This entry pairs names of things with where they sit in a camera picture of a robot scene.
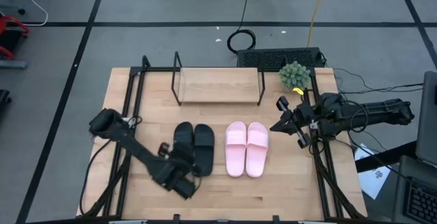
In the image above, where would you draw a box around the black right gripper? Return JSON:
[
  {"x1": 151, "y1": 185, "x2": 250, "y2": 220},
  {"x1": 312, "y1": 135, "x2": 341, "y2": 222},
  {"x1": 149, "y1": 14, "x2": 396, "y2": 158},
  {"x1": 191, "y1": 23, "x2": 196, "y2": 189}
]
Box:
[{"x1": 269, "y1": 96, "x2": 320, "y2": 150}]

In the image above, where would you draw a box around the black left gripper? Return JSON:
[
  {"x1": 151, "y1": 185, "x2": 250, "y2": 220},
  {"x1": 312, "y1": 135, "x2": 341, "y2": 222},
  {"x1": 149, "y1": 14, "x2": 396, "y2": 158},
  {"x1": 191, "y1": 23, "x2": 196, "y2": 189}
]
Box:
[{"x1": 157, "y1": 141, "x2": 203, "y2": 200}]

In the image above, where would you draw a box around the black slide sandal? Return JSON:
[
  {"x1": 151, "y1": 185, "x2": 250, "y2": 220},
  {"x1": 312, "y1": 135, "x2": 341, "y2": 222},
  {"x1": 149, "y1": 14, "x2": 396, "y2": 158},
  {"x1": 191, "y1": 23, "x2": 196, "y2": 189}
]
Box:
[
  {"x1": 173, "y1": 121, "x2": 195, "y2": 150},
  {"x1": 193, "y1": 124, "x2": 216, "y2": 178}
]

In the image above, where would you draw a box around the pink slide sandal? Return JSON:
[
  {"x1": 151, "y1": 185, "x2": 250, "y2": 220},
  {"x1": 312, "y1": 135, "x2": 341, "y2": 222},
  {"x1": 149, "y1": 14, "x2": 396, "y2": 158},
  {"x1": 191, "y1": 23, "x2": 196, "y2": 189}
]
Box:
[
  {"x1": 245, "y1": 121, "x2": 270, "y2": 179},
  {"x1": 225, "y1": 121, "x2": 248, "y2": 178}
]

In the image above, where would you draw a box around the green potted plant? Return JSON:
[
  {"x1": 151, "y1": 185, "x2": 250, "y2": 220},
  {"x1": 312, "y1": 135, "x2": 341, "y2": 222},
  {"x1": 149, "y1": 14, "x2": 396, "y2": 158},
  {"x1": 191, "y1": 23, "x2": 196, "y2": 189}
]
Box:
[{"x1": 278, "y1": 61, "x2": 311, "y2": 93}]

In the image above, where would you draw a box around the black perforated metal box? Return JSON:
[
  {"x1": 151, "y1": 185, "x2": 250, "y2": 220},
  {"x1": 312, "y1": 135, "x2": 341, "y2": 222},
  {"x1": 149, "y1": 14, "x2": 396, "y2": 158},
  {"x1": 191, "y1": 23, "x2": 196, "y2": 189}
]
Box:
[{"x1": 236, "y1": 46, "x2": 325, "y2": 70}]

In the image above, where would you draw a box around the white paper sheet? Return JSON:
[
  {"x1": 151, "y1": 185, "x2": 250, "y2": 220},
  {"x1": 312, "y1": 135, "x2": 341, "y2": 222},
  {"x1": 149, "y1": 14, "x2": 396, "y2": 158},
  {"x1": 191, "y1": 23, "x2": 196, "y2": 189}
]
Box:
[{"x1": 354, "y1": 143, "x2": 392, "y2": 200}]

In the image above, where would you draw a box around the black desk bar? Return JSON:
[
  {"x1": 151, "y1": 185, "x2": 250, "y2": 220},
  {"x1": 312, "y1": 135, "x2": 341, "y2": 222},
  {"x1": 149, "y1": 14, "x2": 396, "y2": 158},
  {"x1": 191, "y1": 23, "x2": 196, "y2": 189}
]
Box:
[{"x1": 354, "y1": 140, "x2": 418, "y2": 173}]

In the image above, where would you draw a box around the grey open laptop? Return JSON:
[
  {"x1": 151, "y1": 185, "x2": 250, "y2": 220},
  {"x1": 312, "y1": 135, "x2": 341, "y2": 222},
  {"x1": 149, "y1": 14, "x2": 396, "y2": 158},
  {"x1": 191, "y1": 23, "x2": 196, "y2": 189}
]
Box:
[{"x1": 391, "y1": 70, "x2": 437, "y2": 224}]

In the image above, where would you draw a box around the black chair base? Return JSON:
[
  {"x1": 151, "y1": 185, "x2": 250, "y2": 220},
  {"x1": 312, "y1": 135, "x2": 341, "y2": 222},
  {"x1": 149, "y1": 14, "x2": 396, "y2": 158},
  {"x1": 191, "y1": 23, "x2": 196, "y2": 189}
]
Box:
[{"x1": 0, "y1": 89, "x2": 12, "y2": 115}]

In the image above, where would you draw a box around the grey floor bar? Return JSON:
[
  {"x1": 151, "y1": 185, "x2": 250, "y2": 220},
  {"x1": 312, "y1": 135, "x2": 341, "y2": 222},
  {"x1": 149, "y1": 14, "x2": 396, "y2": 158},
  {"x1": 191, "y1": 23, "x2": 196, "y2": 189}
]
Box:
[{"x1": 0, "y1": 59, "x2": 28, "y2": 70}]

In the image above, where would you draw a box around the red and black cart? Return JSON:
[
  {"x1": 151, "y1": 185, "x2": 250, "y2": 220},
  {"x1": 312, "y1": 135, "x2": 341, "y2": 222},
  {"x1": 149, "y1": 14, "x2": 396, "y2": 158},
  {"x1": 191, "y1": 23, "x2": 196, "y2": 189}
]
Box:
[{"x1": 0, "y1": 14, "x2": 30, "y2": 61}]

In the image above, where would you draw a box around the wooden shelf with black frame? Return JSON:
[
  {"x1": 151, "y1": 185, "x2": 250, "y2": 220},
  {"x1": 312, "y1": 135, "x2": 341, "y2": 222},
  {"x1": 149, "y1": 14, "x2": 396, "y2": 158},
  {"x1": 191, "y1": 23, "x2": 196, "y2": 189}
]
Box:
[{"x1": 170, "y1": 51, "x2": 266, "y2": 107}]

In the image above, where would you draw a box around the black aluminium table frame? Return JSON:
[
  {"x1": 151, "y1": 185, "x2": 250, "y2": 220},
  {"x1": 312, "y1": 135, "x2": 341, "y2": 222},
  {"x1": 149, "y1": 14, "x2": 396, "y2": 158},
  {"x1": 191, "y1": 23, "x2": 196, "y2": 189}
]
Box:
[{"x1": 76, "y1": 55, "x2": 368, "y2": 220}]

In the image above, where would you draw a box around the black coiled floor cable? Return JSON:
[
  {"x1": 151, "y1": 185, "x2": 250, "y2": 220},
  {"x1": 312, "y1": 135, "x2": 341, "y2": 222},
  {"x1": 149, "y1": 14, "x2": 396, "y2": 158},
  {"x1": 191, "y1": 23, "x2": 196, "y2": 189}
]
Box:
[{"x1": 227, "y1": 0, "x2": 257, "y2": 55}]

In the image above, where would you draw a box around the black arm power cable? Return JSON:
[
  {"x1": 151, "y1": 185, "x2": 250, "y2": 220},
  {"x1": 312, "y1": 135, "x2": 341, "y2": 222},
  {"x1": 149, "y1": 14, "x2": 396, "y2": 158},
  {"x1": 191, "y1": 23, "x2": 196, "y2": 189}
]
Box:
[{"x1": 79, "y1": 138, "x2": 113, "y2": 216}]

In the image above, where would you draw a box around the black cable bundle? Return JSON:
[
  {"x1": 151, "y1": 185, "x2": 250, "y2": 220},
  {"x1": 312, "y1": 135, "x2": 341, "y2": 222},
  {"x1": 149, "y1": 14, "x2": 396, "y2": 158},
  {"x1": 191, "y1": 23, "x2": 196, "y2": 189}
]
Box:
[{"x1": 333, "y1": 67, "x2": 424, "y2": 95}]

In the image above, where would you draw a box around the yellow cable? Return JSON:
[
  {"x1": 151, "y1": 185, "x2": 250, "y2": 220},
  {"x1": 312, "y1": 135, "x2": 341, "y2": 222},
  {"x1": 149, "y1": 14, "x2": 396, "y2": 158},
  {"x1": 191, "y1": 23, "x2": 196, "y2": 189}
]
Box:
[{"x1": 306, "y1": 0, "x2": 329, "y2": 48}]

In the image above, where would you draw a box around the white floor cable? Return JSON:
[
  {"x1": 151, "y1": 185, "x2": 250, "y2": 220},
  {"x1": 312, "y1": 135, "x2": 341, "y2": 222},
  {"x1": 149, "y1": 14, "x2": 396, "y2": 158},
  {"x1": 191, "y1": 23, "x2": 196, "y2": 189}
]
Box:
[{"x1": 16, "y1": 0, "x2": 49, "y2": 27}]

